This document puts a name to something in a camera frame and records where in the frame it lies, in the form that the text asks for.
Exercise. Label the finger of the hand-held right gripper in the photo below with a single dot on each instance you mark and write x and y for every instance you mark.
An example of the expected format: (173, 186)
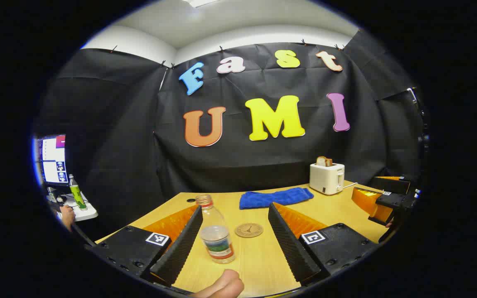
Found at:
(391, 185)
(367, 203)

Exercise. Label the black backdrop cloth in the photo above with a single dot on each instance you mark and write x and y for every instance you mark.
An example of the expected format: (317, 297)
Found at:
(238, 161)

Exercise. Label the round wooden coaster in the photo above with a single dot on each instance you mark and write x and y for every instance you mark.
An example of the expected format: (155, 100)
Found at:
(249, 230)

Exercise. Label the blue folded towel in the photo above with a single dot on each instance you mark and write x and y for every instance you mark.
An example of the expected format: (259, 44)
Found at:
(275, 198)

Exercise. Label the clear plastic water bottle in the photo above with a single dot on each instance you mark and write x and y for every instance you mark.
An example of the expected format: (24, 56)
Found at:
(218, 240)

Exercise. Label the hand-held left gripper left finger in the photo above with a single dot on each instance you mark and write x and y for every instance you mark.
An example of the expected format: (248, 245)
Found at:
(182, 244)

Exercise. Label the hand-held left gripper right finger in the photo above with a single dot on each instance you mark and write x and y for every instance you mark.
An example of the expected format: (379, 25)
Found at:
(288, 244)

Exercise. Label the ceiling light panel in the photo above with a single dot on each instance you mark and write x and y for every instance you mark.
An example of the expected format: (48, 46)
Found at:
(200, 2)

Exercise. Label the green bottle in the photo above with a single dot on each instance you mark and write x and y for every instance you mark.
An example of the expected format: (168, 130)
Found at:
(77, 194)

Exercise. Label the white side table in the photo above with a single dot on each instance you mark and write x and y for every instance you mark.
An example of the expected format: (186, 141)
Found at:
(82, 213)

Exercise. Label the bread slice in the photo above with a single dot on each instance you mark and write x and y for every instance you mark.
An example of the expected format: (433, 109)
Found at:
(323, 161)

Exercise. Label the white toaster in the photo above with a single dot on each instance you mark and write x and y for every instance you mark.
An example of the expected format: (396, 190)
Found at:
(325, 178)

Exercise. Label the computer monitor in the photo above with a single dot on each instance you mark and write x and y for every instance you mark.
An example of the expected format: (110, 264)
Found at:
(53, 159)

